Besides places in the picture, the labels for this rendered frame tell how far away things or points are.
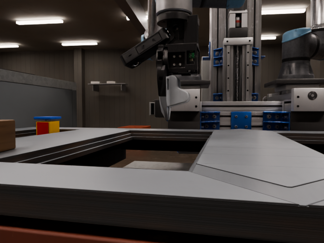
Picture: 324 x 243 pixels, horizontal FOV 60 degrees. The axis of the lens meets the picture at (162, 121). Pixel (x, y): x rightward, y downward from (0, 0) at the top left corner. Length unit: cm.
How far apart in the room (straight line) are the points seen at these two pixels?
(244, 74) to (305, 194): 119
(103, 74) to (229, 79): 979
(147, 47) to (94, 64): 1063
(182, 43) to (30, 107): 81
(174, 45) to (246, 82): 87
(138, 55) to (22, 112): 70
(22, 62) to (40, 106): 1131
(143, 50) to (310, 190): 43
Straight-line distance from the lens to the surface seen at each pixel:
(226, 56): 141
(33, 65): 1233
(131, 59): 60
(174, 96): 57
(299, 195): 25
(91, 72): 1122
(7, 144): 52
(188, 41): 59
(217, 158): 39
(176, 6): 59
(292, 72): 135
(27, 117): 122
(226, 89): 139
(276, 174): 32
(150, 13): 121
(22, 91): 120
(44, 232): 28
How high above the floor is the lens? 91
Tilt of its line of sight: 2 degrees down
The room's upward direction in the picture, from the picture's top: straight up
